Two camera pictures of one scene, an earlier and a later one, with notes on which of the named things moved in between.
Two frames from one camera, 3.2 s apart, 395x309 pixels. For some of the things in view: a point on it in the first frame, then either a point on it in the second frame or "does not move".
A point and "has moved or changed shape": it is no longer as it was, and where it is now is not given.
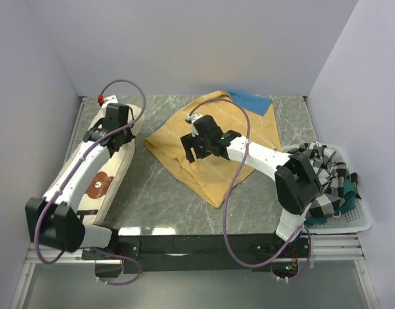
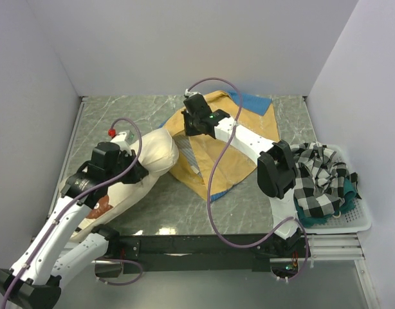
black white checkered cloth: [335, 179] does not move
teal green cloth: [348, 203] does not move
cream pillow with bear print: [107, 186] has moved or changed shape
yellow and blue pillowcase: [215, 177] does not move
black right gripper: [188, 141] -> [188, 131]
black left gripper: [130, 136] -> [139, 172]
